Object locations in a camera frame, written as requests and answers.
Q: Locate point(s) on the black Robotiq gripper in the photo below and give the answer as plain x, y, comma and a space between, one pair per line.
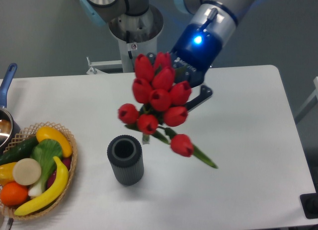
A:
195, 49

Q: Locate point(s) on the red tulip bouquet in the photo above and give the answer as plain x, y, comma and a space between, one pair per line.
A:
164, 105

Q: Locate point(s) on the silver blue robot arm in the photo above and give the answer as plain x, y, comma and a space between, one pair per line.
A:
219, 17

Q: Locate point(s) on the grey ribbed vase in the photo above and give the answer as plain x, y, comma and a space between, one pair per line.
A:
126, 158

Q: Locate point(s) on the dark red vegetable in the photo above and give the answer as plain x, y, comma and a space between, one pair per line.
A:
67, 162

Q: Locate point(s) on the yellow squash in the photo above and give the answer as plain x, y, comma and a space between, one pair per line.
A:
47, 132

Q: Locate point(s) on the green bok choy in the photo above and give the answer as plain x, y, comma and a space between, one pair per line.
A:
43, 153

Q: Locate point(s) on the woven wicker basket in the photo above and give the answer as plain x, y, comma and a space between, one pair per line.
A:
28, 133

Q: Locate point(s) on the yellow banana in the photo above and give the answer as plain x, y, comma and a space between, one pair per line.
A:
50, 195

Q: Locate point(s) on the green cucumber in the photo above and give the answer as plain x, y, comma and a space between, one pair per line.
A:
20, 151

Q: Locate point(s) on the beige round disc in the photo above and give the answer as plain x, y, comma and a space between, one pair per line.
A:
26, 171

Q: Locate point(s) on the black device at table edge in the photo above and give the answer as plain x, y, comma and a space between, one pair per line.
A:
310, 205

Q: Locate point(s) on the yellow bell pepper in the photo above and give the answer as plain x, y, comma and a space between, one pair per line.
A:
6, 171

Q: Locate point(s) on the orange fruit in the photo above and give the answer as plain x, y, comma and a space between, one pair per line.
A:
13, 194

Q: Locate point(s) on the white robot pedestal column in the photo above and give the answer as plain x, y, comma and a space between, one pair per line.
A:
136, 35

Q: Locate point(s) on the white metal base frame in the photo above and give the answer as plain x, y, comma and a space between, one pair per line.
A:
108, 67

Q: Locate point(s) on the white frame at right edge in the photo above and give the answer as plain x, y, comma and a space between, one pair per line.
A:
308, 104

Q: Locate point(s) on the blue handled saucepan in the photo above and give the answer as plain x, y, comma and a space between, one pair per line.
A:
8, 127

